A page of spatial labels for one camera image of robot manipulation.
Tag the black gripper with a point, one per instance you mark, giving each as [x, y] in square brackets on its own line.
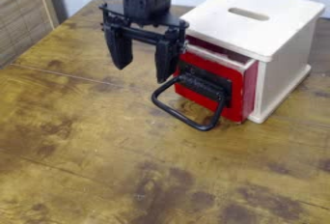
[144, 20]

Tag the black metal drawer handle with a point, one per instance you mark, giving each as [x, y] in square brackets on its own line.
[204, 83]

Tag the red wooden drawer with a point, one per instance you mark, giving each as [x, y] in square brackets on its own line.
[227, 70]

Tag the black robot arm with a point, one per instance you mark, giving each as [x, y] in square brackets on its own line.
[144, 21]

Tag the white wooden cabinet box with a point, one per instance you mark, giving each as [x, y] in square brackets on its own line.
[268, 31]

